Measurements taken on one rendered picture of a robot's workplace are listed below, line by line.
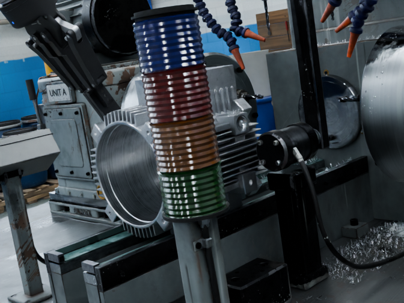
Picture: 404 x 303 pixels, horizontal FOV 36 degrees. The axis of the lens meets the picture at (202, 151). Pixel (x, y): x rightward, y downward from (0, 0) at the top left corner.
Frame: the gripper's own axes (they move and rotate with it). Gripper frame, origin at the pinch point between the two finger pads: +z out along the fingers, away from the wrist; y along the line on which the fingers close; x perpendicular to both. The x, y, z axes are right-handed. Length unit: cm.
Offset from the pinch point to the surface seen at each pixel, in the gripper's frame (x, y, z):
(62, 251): 19.7, 0.1, 10.9
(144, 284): 18.3, -13.1, 16.4
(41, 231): 3, 58, 35
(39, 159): 7.2, 16.9, 5.3
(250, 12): -450, 418, 221
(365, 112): -18.7, -28.4, 18.6
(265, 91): -156, 140, 117
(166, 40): 11.9, -38.0, -15.5
